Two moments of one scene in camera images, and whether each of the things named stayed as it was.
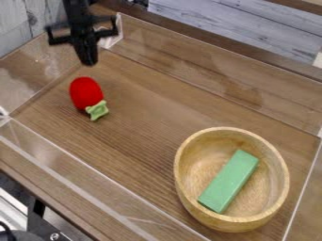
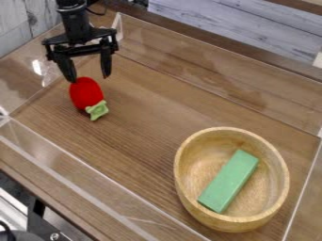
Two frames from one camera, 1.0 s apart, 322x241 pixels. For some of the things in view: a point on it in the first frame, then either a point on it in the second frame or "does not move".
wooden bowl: x=202 y=158 does not move
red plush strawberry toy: x=87 y=96 does not move
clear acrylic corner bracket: x=110 y=41 does not move
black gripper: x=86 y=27 → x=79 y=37
